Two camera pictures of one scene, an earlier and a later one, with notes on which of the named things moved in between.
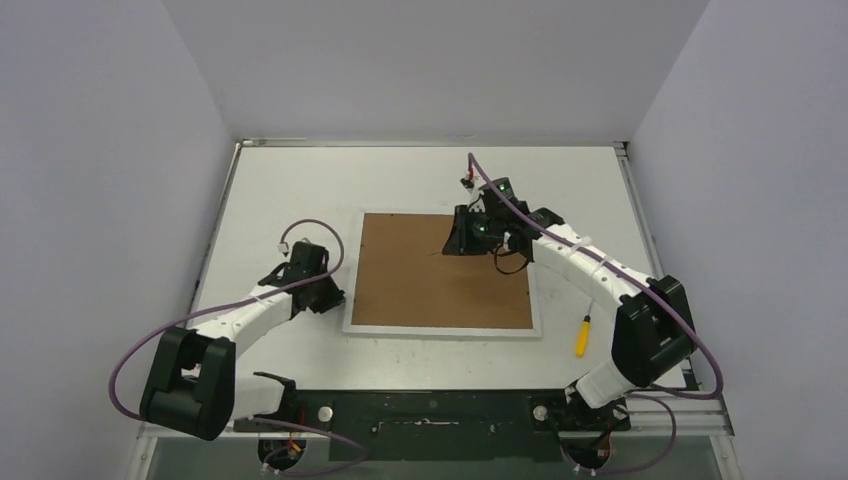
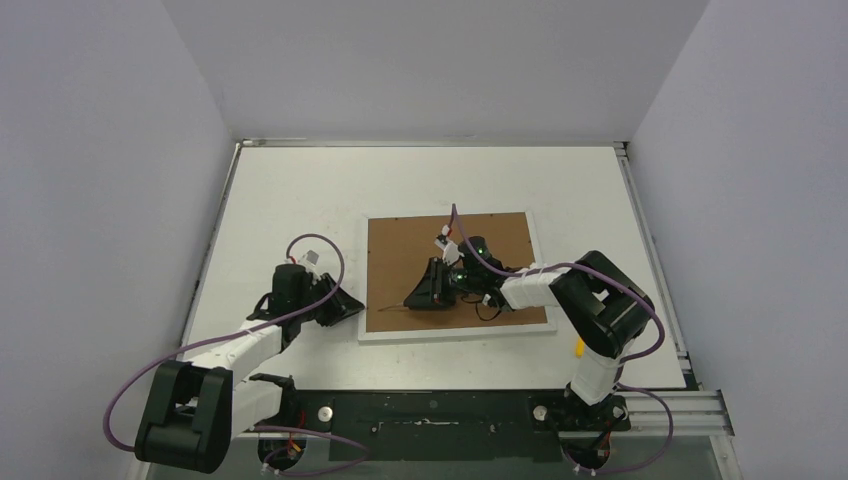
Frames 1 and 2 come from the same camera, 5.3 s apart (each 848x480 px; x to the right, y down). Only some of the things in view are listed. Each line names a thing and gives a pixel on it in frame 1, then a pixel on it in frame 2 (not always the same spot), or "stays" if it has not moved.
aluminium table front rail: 696,416 stays
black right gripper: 465,234 -> 440,283
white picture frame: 403,284 stays
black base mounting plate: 446,425 stays
